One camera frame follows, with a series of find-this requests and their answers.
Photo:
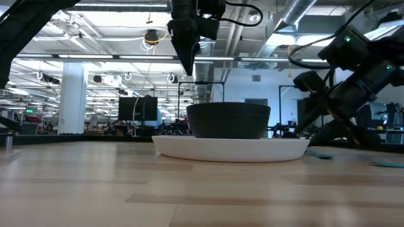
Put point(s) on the white round plate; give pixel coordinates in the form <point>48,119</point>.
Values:
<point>230,152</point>

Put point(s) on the silver ventilation duct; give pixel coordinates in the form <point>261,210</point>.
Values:
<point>293,15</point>

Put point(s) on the black background frame stand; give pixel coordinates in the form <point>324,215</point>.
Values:
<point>200,83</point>
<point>280,104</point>

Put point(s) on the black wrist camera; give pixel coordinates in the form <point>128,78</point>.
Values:
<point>344,47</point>
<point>208,29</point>

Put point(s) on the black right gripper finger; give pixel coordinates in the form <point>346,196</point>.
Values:
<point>348,127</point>
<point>311,83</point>

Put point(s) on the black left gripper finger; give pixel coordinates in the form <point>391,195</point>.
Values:
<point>193,44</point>
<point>179,38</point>

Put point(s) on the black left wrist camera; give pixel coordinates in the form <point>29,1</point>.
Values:
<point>208,29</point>

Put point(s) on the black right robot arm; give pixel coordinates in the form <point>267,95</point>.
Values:
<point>391,47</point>

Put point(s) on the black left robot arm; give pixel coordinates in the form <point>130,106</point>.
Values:
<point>25,25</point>

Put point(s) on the black bowl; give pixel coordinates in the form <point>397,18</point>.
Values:
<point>227,121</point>

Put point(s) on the white building column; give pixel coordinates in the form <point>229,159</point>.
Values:
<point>72,97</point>

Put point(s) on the black background monitor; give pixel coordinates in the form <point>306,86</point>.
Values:
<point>138,108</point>

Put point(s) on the silver metal post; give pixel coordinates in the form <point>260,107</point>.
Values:
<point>9,143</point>

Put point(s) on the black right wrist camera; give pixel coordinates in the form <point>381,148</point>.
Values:
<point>344,47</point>

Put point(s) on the black ceiling camera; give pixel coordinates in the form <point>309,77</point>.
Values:
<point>151,36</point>

